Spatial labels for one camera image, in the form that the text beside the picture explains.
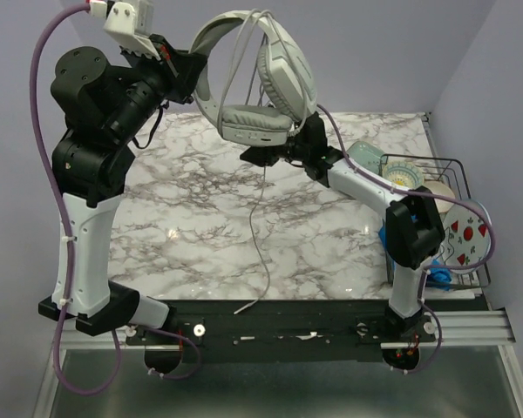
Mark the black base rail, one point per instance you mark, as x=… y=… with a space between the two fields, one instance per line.
x=287 y=331

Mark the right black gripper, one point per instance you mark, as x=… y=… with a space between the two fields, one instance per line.
x=297 y=145

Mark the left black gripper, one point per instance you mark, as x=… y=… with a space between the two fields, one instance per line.
x=179 y=70

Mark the strawberry pattern plate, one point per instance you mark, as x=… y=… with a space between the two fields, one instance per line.
x=467 y=240

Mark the aluminium frame rail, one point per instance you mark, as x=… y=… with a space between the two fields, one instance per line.
x=475 y=329

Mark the cream bowl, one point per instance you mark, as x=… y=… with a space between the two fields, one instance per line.
x=443 y=195

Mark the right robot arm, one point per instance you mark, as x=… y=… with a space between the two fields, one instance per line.
x=413 y=230

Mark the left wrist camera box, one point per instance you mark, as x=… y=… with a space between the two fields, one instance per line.
x=129 y=23

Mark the black wire dish rack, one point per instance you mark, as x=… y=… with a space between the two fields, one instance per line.
x=451 y=172

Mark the blue cloth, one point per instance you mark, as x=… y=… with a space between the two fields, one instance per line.
x=439 y=278

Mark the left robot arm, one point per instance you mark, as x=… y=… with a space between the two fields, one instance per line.
x=105 y=106

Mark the yellow blue patterned bowl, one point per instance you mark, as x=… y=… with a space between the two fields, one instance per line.
x=403 y=173

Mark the teal divided tray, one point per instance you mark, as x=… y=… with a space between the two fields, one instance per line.
x=366 y=155

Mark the grey over-ear headphones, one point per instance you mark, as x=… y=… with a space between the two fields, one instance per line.
x=285 y=76

